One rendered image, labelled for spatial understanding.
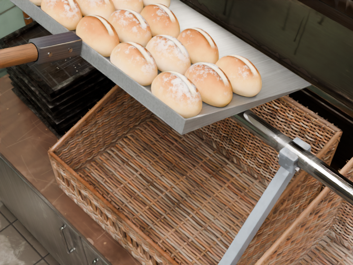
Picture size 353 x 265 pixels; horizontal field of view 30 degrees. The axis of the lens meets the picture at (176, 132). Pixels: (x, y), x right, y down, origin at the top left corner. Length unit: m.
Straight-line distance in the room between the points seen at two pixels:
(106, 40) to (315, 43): 0.54
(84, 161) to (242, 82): 0.77
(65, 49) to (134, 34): 0.14
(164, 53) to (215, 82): 0.12
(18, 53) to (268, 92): 0.45
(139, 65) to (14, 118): 0.97
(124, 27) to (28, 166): 0.77
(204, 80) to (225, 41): 0.26
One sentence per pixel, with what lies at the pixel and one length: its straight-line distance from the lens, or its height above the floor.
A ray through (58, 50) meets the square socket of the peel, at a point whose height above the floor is 1.27.
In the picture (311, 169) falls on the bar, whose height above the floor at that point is 1.17.
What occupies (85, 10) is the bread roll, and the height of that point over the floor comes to 1.22.
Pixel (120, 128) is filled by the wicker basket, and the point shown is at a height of 0.64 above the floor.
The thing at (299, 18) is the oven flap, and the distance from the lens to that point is 1.52.
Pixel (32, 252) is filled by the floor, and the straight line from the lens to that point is 2.42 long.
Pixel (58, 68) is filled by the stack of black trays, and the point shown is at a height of 0.78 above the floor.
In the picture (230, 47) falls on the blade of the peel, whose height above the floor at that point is 1.12.
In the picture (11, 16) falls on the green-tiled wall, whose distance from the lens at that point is 2.72.
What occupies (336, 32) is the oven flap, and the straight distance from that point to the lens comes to 1.47.
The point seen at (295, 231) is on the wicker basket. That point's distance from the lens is 1.47.
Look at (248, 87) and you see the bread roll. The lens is 1.15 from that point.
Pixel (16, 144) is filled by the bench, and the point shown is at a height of 0.58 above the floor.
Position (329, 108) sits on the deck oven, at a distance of 1.59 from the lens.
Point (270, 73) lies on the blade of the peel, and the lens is 1.28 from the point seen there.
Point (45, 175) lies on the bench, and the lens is 1.85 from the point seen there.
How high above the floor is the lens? 2.01
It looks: 49 degrees down
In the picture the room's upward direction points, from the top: 4 degrees counter-clockwise
